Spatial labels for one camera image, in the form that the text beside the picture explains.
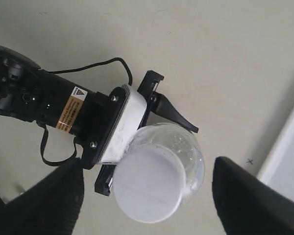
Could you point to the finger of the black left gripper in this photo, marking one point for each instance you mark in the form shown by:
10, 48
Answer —
161, 106

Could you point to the white bottle cap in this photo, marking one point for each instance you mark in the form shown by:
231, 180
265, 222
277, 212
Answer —
148, 183

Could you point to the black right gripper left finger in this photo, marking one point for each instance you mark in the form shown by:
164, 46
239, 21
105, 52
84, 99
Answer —
51, 207

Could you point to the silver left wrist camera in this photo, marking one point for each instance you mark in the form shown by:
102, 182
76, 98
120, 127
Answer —
127, 123

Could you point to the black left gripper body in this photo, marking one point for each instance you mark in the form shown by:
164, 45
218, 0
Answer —
101, 127

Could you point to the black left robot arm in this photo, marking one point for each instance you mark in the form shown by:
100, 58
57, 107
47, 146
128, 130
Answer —
29, 93

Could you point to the white rectangular plastic tray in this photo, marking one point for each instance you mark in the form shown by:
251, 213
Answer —
277, 171

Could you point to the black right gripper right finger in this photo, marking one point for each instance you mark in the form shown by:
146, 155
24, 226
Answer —
246, 206

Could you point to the clear plastic drink bottle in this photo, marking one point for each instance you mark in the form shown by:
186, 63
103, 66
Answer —
182, 143

